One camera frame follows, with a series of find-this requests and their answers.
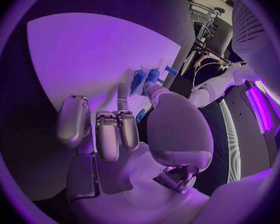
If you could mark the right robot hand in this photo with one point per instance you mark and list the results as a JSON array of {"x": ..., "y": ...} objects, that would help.
[{"x": 177, "y": 130}]

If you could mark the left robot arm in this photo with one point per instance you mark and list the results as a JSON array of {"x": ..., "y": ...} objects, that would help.
[{"x": 214, "y": 89}]

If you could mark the white task board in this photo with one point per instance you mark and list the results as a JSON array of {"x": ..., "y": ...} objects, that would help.
[{"x": 84, "y": 50}]

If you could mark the blue block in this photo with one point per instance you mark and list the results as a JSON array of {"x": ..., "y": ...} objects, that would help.
[{"x": 140, "y": 115}]

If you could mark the small blue plug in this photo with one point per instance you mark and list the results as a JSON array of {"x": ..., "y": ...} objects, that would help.
[{"x": 160, "y": 81}]

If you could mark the blue long cylinder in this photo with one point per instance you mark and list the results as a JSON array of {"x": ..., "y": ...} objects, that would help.
[
  {"x": 137, "y": 80},
  {"x": 152, "y": 76}
]

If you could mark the blue peg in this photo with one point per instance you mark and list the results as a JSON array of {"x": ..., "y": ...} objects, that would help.
[{"x": 171, "y": 70}]

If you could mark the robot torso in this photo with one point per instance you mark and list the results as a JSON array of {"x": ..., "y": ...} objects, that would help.
[{"x": 249, "y": 153}]

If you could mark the glowing light bar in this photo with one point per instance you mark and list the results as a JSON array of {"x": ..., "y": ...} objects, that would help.
[{"x": 259, "y": 104}]

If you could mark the metal rack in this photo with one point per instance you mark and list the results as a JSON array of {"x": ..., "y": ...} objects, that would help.
[{"x": 205, "y": 20}]

